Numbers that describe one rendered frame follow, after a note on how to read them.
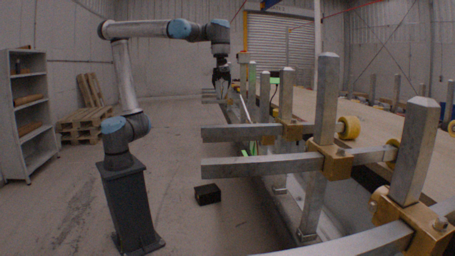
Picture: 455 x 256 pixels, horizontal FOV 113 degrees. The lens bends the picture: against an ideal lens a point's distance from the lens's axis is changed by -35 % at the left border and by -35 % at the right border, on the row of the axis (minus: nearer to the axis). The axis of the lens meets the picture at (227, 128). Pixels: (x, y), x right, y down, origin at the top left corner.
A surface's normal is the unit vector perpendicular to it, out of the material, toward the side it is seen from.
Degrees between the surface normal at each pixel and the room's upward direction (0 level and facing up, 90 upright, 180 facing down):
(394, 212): 90
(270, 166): 90
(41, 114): 90
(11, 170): 90
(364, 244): 0
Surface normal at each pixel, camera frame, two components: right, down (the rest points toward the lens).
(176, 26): -0.27, 0.26
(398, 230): 0.00, -0.97
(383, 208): -0.99, 0.04
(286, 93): 0.11, 0.26
